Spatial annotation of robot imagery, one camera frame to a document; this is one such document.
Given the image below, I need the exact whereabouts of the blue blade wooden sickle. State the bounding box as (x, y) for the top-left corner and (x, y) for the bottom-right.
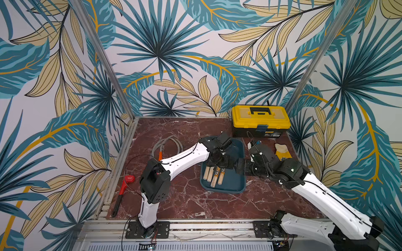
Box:
(207, 167), (215, 182)

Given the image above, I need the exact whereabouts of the wooden sickle grey blade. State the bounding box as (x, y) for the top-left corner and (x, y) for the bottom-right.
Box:
(203, 166), (210, 180)

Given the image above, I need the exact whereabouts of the teal plastic tray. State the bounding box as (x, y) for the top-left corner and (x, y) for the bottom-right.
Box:
(200, 139), (246, 194)

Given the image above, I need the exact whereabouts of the wooden sickle yellow label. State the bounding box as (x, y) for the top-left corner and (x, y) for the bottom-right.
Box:
(210, 167), (220, 188)

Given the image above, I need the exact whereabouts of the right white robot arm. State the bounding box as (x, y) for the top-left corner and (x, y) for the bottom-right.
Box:
(234, 145), (384, 251)

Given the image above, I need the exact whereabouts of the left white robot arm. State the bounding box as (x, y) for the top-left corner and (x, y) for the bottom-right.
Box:
(138, 132), (235, 229)

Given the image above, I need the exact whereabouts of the yellow work glove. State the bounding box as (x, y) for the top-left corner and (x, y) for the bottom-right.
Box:
(274, 143), (292, 161)

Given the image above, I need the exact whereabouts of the yellow black toolbox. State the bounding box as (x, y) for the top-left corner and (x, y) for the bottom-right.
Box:
(232, 105), (291, 138)

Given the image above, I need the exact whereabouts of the orange handle sickle far left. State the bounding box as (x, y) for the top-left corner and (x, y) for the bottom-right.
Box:
(151, 139), (167, 160)

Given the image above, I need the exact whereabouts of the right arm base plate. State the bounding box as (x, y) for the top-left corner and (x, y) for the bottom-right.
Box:
(252, 221), (297, 239)

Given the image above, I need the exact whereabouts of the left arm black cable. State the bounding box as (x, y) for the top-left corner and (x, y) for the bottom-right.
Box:
(125, 154), (155, 198)

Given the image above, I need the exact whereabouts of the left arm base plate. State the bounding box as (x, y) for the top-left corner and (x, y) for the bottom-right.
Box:
(125, 221), (170, 239)

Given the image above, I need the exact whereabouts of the front aluminium rail frame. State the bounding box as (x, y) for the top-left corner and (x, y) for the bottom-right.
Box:
(70, 219), (349, 251)

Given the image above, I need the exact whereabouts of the right aluminium corner post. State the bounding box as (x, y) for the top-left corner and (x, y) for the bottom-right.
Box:
(285, 0), (358, 113)

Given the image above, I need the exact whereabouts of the aluminium corner post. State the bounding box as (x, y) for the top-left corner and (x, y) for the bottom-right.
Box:
(71, 0), (135, 121)
(285, 0), (358, 113)

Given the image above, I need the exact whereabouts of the left aluminium corner post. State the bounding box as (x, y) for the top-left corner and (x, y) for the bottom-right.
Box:
(71, 0), (135, 121)

